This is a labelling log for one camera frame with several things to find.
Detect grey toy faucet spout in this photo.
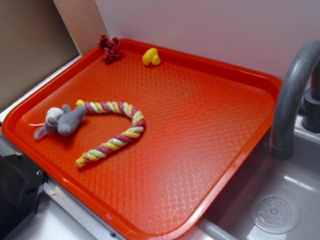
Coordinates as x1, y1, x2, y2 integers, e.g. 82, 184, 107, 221
269, 40, 320, 160

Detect crumpled red paper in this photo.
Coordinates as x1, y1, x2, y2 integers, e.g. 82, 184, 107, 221
97, 35, 121, 62

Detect grey plush mouse toy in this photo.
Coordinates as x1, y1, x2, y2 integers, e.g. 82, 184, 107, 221
28, 104, 86, 141

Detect brown cardboard panel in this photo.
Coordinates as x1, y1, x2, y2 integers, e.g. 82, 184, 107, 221
0, 0, 79, 111

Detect orange plastic tray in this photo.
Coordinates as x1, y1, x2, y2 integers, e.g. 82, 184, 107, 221
2, 39, 282, 240

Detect yellow rubber duck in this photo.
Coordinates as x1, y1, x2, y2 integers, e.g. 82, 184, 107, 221
142, 48, 161, 66

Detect dark grey faucet handle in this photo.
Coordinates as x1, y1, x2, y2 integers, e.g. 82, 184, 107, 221
302, 62, 320, 134

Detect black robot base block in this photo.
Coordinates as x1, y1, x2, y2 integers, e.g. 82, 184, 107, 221
0, 154, 46, 240

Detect grey toy sink basin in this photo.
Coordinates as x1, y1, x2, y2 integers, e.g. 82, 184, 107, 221
197, 117, 320, 240

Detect multicolour twisted rope toy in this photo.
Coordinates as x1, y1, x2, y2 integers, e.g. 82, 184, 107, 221
75, 100, 146, 168

